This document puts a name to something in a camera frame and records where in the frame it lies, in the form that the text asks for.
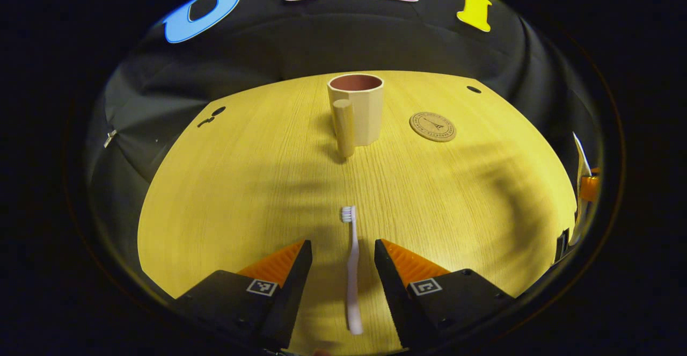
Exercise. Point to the white toothpaste tube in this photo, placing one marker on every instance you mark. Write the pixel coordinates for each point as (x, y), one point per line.
(580, 152)

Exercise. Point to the round brown coaster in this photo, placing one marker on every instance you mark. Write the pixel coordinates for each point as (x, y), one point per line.
(432, 126)

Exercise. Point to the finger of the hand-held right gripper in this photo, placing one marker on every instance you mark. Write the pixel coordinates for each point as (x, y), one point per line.
(589, 187)

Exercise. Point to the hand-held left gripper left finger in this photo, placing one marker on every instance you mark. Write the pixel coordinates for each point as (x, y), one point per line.
(292, 291)

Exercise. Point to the white toothbrush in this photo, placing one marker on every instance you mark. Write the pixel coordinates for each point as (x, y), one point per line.
(352, 275)

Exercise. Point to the beige cup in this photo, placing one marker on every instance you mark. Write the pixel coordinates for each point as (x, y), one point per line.
(367, 114)

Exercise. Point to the black backdrop cloth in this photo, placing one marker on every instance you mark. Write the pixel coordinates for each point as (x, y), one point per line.
(300, 44)

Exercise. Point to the silver cloth clip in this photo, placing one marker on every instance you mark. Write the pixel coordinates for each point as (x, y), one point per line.
(110, 138)

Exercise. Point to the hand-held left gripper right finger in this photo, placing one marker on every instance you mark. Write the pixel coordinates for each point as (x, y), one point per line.
(392, 291)

